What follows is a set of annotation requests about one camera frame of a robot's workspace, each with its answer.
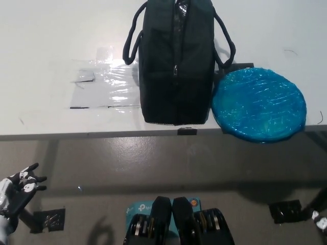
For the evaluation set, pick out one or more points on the small black tape strip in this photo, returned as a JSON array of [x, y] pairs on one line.
[[187, 131]]

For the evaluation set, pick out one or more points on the blue plastic-wrapped plate stack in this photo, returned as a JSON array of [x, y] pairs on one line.
[[258, 102]]

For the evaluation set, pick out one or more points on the black tape patch on table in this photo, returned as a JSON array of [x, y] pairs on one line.
[[238, 65]]

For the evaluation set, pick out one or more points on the teal tp-link box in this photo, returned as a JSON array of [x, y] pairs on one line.
[[139, 208]]

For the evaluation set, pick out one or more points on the robot left black body block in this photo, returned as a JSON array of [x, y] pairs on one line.
[[158, 222]]

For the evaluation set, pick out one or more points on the robot right hand white black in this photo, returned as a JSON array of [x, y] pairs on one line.
[[321, 223]]

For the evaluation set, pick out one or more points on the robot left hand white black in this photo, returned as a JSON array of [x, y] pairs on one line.
[[23, 189]]

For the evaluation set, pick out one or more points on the small grey tape patch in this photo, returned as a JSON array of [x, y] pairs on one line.
[[83, 76]]

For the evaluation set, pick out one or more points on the clear glossy tape sheet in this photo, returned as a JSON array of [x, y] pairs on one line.
[[112, 86]]

